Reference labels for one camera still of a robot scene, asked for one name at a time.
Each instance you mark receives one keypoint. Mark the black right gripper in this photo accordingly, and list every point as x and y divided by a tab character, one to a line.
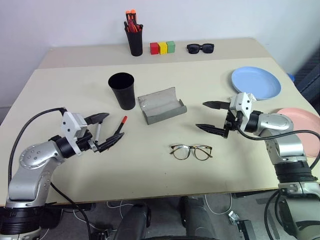
231	123

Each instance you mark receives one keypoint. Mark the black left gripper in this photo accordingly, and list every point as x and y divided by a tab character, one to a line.
83	143

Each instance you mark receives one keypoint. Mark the tortoise frame eyeglasses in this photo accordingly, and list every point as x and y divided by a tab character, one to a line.
192	147

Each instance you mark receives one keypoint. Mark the grey felt glasses case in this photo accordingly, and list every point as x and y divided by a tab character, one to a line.
162	110

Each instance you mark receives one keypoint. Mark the pink plate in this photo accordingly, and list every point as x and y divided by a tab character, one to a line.
307	120

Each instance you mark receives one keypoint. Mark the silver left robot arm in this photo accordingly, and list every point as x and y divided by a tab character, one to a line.
30	155

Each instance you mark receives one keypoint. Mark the black pen with red tip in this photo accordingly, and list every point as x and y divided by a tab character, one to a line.
122	123

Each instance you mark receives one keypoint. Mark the empty black cup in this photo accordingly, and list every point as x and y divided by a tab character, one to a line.
125	97

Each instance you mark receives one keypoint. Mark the light blue plate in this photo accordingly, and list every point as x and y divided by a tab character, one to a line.
257	80

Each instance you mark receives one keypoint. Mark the black sunglasses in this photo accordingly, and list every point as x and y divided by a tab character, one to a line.
193	48

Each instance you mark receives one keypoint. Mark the green cube block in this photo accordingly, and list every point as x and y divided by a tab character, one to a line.
171	47

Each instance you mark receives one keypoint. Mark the yellow cube block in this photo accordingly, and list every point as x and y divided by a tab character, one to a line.
162	48

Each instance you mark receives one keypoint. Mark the small blue object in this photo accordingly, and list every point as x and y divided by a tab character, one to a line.
291	77

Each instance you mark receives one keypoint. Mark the black pen holder cup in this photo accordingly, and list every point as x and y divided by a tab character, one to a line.
135	45

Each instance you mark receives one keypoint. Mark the red cube block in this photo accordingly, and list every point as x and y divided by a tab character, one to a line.
154	48

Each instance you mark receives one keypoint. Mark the dark rounded shape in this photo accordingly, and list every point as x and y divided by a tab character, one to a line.
132	222
200	217

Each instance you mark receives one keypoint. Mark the dark ribbed panel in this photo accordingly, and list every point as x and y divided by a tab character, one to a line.
308	75

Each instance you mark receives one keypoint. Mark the red marker pen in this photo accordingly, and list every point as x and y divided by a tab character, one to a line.
137	28

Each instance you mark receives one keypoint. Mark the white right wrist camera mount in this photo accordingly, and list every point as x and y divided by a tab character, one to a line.
241	102

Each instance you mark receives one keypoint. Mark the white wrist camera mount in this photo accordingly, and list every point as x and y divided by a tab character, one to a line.
70	125
241	102

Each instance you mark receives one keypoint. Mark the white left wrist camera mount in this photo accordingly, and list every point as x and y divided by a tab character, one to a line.
70	125

